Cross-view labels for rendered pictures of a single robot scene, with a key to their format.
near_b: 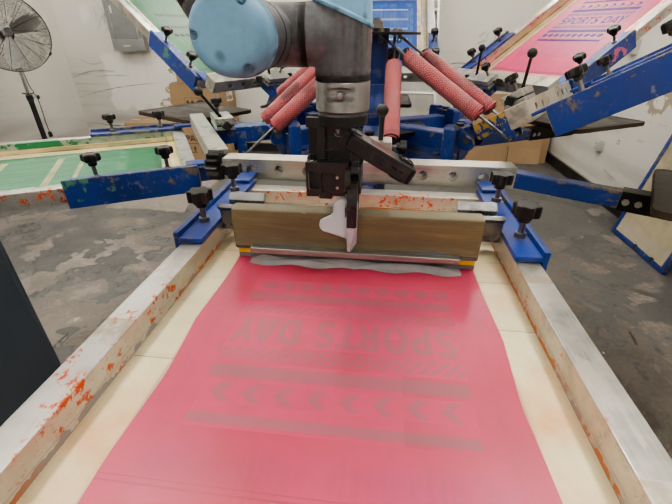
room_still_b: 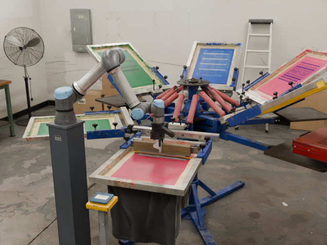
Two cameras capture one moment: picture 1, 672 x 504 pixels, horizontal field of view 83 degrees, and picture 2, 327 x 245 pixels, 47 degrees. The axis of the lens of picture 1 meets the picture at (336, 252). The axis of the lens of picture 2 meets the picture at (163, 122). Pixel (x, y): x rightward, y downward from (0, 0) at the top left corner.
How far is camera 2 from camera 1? 2.01 m
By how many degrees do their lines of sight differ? 16
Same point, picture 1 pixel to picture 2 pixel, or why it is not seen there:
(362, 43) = (161, 111)
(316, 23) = (153, 107)
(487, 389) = (175, 174)
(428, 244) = (178, 152)
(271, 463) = (136, 177)
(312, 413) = (143, 174)
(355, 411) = (151, 174)
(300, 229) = (149, 147)
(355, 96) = (160, 119)
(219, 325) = (129, 163)
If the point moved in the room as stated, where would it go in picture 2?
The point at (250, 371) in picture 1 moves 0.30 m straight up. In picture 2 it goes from (134, 169) to (133, 124)
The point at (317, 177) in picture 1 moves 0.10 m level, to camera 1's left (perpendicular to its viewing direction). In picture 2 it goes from (153, 135) to (138, 134)
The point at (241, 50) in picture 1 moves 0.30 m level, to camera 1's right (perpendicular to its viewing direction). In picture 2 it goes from (138, 116) to (185, 119)
